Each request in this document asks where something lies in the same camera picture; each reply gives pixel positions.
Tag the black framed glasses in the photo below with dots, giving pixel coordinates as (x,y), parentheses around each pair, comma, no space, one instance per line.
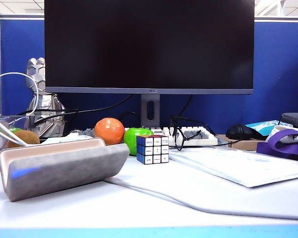
(179,149)

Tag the large green apple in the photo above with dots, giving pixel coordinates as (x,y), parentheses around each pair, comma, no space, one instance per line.
(131,140)

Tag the paper document in sleeve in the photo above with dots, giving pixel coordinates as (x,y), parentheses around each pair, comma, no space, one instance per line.
(238,166)

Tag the black computer monitor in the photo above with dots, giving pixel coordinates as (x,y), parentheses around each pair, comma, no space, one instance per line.
(149,44)

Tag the orange fruit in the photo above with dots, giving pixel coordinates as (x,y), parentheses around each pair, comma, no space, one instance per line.
(109,130)

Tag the brown cardboard pad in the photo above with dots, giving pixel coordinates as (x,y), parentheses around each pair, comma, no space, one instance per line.
(245,145)

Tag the small green apple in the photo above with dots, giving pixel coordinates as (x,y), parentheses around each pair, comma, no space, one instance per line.
(15,129)

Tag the blue white packet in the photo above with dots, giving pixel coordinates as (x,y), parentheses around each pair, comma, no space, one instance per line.
(263,125)

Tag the rubik's cube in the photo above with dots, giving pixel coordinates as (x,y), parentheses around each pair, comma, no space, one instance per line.
(152,150)

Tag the black computer mouse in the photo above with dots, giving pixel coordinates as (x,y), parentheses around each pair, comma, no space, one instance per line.
(238,131)

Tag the dark grey pouch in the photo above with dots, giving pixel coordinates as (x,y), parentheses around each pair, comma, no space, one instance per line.
(295,117)

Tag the white grey keyboard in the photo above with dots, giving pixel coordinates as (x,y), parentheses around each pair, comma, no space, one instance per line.
(208,141)

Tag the purple cloth bag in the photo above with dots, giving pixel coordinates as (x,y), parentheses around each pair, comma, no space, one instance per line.
(283,146)

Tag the grey glasses case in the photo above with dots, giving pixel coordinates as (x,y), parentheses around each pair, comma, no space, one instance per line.
(64,168)

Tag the blue partition panel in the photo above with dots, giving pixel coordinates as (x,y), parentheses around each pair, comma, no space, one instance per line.
(275,62)

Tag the brown kiwi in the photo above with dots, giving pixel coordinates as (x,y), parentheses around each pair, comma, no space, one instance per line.
(27,137)

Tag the silver robot figurine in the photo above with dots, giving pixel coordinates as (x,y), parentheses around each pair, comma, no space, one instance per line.
(46,104)

